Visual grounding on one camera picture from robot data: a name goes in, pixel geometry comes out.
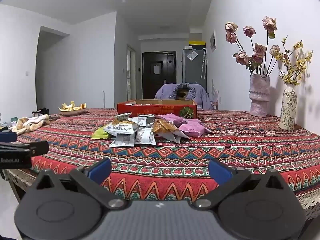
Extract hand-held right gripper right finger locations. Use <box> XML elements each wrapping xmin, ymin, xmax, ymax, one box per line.
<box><xmin>194</xmin><ymin>158</ymin><xmax>288</xmax><ymax>209</ymax></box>

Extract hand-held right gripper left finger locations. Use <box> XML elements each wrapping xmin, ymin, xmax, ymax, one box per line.
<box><xmin>32</xmin><ymin>158</ymin><xmax>125</xmax><ymax>209</ymax></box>

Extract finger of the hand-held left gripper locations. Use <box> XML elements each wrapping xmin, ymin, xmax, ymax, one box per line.
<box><xmin>0</xmin><ymin>141</ymin><xmax>50</xmax><ymax>157</ymax></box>
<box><xmin>0</xmin><ymin>132</ymin><xmax>18</xmax><ymax>143</ymax></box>

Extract green snack packet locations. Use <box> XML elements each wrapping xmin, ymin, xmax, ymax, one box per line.
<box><xmin>91</xmin><ymin>126</ymin><xmax>112</xmax><ymax>140</ymax></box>

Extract pile of white snack packets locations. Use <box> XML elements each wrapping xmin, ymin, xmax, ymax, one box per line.
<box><xmin>104</xmin><ymin>112</ymin><xmax>158</xmax><ymax>148</ymax></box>

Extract pink snack packet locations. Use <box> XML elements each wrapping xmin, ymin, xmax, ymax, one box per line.
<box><xmin>156</xmin><ymin>114</ymin><xmax>188</xmax><ymax>128</ymax></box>
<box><xmin>178</xmin><ymin>120</ymin><xmax>211</xmax><ymax>138</ymax></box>

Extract orange snack packet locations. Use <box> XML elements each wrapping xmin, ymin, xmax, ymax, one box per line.
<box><xmin>152</xmin><ymin>118</ymin><xmax>190</xmax><ymax>143</ymax></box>

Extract red cardboard box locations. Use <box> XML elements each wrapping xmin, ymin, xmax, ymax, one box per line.
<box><xmin>117</xmin><ymin>99</ymin><xmax>198</xmax><ymax>119</ymax></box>

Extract beige socks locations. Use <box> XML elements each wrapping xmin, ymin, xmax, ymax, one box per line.
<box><xmin>11</xmin><ymin>114</ymin><xmax>50</xmax><ymax>135</ymax></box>

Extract black cloth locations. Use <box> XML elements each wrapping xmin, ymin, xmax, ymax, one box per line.
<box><xmin>32</xmin><ymin>107</ymin><xmax>50</xmax><ymax>117</ymax></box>

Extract red patterned tablecloth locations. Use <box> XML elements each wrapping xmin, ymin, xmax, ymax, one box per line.
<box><xmin>0</xmin><ymin>108</ymin><xmax>320</xmax><ymax>218</ymax></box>

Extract bowl of chips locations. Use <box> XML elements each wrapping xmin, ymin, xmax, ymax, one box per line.
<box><xmin>60</xmin><ymin>108</ymin><xmax>88</xmax><ymax>116</ymax></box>

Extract purple puffer jacket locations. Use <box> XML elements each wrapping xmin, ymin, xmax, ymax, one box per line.
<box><xmin>154</xmin><ymin>82</ymin><xmax>212</xmax><ymax>110</ymax></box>

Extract wooden chair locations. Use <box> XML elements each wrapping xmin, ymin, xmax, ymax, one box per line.
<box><xmin>176</xmin><ymin>87</ymin><xmax>189</xmax><ymax>99</ymax></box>

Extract pink ribbed vase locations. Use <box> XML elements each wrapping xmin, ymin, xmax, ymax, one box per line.
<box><xmin>249</xmin><ymin>74</ymin><xmax>270</xmax><ymax>117</ymax></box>

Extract white floral vase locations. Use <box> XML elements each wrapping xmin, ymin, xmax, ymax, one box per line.
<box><xmin>279</xmin><ymin>84</ymin><xmax>297</xmax><ymax>131</ymax></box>

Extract grey refrigerator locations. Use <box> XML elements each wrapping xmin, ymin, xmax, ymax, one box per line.
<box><xmin>182</xmin><ymin>49</ymin><xmax>207</xmax><ymax>89</ymax></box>

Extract white glass door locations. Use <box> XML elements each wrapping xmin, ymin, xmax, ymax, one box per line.
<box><xmin>126</xmin><ymin>44</ymin><xmax>137</xmax><ymax>100</ymax></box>

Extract dark entrance door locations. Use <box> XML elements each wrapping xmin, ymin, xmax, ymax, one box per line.
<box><xmin>142</xmin><ymin>52</ymin><xmax>177</xmax><ymax>99</ymax></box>

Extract white umbrella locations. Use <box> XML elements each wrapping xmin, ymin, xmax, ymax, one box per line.
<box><xmin>200</xmin><ymin>48</ymin><xmax>207</xmax><ymax>80</ymax></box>

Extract dried pink roses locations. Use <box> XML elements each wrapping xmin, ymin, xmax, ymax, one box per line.
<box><xmin>225</xmin><ymin>16</ymin><xmax>280</xmax><ymax>77</ymax></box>

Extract yellow flower branches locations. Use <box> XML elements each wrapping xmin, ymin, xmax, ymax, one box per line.
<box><xmin>275</xmin><ymin>37</ymin><xmax>313</xmax><ymax>85</ymax></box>

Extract yellow black box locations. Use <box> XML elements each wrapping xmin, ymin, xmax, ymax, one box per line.
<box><xmin>189</xmin><ymin>40</ymin><xmax>207</xmax><ymax>50</ymax></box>

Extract wall poster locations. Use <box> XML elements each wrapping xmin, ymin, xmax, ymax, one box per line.
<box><xmin>209</xmin><ymin>31</ymin><xmax>217</xmax><ymax>52</ymax></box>

